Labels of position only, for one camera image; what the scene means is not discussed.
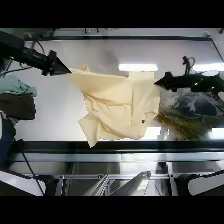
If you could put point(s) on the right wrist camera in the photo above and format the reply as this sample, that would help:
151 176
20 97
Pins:
186 65

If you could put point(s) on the navy garment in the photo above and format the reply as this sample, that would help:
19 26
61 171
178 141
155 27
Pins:
6 140

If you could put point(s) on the teal garment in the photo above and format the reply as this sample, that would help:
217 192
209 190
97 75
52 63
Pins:
15 86

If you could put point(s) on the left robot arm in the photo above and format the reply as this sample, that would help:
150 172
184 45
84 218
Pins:
13 48

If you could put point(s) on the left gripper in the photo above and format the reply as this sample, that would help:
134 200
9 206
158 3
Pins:
50 65

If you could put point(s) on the cream shirt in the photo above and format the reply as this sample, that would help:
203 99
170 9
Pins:
123 103

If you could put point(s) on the dark brown garment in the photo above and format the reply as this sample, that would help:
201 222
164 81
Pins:
18 106

